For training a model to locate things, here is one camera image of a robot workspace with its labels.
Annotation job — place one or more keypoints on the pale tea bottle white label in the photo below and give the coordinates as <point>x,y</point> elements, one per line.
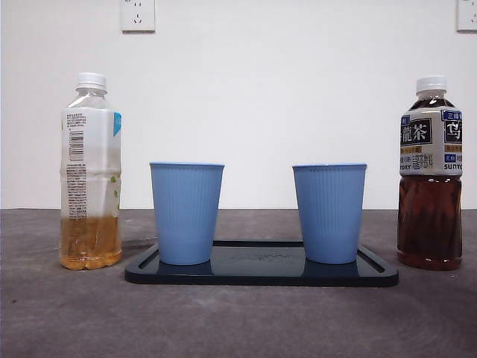
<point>91,149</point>

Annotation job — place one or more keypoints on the dark oolong tea bottle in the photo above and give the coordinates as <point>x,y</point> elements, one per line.
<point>428,209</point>

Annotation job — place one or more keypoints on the blue ribbed plastic cup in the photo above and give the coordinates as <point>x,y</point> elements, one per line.
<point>329,212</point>
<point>186,212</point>

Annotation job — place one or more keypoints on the dark teal rectangular tray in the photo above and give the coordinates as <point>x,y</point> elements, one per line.
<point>257,274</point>

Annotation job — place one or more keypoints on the grey felt table mat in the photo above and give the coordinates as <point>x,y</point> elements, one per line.
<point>238,320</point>

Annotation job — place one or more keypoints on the white wall socket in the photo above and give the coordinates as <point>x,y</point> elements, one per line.
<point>138,16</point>
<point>467,15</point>

